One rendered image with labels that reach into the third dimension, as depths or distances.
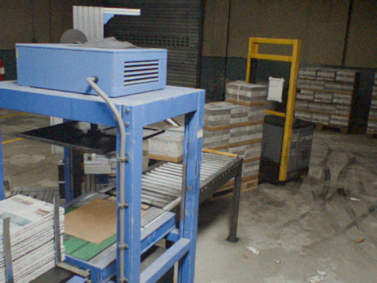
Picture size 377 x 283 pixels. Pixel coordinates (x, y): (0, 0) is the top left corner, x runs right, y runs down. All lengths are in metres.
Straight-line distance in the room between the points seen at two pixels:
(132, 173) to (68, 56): 0.62
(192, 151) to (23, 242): 0.96
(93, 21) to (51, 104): 1.87
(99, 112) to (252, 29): 9.55
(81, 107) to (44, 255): 0.66
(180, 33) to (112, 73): 10.11
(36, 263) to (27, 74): 0.89
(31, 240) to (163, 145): 1.81
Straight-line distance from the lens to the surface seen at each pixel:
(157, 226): 2.29
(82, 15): 3.65
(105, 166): 3.49
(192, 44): 11.67
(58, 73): 1.97
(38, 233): 1.82
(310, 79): 9.03
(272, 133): 5.48
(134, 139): 1.62
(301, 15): 10.76
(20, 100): 2.00
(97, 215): 2.40
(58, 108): 1.83
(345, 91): 8.96
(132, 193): 1.69
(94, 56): 1.82
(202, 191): 2.88
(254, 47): 5.53
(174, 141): 3.30
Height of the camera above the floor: 1.82
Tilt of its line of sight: 15 degrees down
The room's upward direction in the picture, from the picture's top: 3 degrees clockwise
